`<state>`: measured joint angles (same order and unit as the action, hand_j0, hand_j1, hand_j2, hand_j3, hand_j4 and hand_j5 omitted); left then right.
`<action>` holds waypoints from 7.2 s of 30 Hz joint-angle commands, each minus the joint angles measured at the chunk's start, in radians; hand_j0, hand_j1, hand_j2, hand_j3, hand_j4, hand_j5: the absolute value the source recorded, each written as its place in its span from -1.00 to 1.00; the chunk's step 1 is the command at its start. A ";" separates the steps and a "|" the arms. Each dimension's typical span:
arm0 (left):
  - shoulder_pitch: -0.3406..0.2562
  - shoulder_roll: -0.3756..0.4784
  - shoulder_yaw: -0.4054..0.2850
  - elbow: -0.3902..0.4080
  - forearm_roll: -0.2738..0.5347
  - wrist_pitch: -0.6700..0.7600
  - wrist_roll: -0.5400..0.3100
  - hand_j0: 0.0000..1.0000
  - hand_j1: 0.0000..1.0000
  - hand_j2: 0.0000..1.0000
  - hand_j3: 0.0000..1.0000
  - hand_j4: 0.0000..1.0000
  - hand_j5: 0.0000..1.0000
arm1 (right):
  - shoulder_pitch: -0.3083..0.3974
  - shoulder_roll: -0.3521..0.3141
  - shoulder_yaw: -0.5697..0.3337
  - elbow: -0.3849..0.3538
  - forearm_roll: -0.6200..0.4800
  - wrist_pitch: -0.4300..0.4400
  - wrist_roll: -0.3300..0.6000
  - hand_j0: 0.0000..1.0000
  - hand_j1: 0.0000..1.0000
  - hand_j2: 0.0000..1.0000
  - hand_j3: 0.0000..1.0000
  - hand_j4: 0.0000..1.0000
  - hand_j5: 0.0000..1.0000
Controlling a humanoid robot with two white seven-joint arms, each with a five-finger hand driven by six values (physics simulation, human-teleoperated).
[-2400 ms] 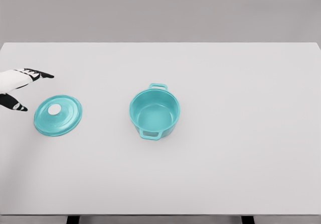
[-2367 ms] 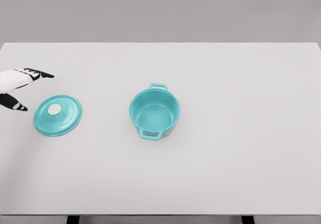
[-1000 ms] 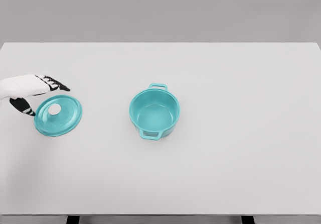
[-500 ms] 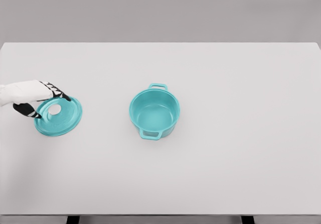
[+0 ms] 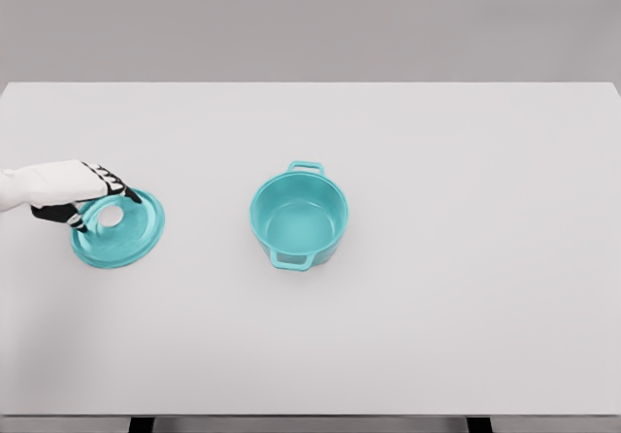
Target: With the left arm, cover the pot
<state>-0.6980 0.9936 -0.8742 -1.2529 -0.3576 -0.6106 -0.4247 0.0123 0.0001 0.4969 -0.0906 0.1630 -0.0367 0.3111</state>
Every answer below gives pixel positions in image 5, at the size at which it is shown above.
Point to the teal pot lid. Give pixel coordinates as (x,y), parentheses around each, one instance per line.
(127,231)

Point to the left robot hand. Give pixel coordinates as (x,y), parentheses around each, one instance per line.
(58,183)

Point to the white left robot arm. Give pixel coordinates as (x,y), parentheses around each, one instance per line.
(9,189)

